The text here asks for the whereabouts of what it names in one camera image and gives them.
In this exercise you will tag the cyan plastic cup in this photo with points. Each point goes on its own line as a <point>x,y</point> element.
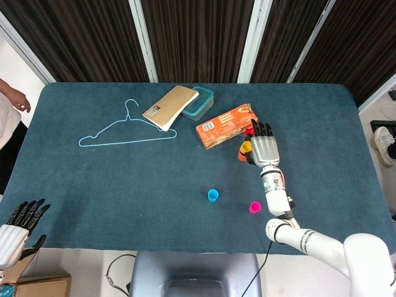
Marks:
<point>213,196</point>

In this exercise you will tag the yellow plastic cup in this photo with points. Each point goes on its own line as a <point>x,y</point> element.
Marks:
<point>246,145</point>

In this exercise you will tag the white screen frame post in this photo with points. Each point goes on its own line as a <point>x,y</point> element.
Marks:
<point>143,40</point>
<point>28,52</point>
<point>311,40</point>
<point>253,40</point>

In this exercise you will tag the brown cover notebook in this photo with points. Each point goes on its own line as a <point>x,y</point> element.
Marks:
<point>168,106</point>

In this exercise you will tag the pink plastic cup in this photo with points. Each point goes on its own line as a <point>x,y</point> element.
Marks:
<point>255,208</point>

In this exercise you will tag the clear container with teal lid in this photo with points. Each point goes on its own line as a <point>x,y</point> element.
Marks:
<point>201,105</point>

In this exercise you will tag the white sneaker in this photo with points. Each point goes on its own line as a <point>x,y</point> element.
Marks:
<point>383,145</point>

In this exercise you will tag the dark slatted screen panel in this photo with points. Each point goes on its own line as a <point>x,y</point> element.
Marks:
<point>198,40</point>
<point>86,40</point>
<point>365,46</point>
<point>278,40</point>

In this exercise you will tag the orange plastic cup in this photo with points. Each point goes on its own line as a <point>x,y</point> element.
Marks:
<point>240,156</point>

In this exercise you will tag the teal tablecloth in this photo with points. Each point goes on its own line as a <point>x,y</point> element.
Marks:
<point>123,185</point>

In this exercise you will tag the bystander in white shirt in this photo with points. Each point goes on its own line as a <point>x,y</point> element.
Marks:
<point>9,123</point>

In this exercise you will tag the brown cardboard carton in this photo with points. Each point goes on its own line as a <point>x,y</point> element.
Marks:
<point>43,286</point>

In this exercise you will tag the orange cardboard box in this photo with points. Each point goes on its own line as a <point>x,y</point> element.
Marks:
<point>222,127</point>

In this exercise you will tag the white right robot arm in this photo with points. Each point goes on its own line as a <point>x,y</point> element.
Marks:
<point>275,198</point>

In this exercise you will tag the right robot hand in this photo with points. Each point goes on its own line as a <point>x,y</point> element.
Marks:
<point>265,151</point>

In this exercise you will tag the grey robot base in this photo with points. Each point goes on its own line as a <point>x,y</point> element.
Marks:
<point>191,269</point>

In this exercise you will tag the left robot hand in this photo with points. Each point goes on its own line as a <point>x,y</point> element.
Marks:
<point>12,238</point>

